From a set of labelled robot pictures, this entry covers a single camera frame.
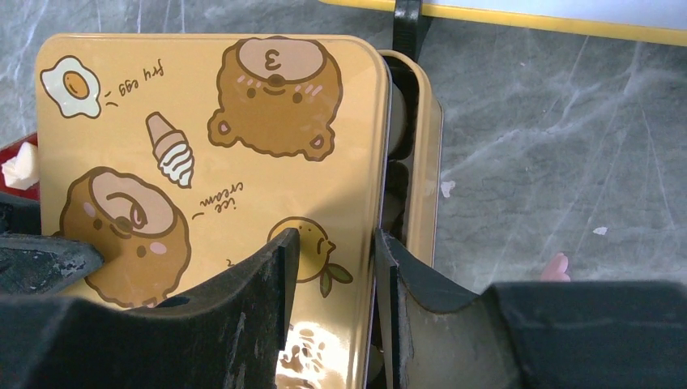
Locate pink metal tweezers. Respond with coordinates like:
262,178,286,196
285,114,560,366
540,252,570,282

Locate silver box lid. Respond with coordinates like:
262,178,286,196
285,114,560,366
36,34,392,388

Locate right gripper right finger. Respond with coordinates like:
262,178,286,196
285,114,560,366
374,230,686,388

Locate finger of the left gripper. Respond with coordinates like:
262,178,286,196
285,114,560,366
1,193,105,294

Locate gold chocolate box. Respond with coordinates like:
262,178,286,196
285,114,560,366
365,49,445,389

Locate square white chocolate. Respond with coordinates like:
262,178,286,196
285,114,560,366
1,142,39,190

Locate whiteboard with yellow frame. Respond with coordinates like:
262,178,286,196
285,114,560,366
319,0,687,61

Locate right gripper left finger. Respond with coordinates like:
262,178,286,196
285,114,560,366
1,229,300,388

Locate red rectangular tray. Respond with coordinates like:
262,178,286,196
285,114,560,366
1,133,39,200

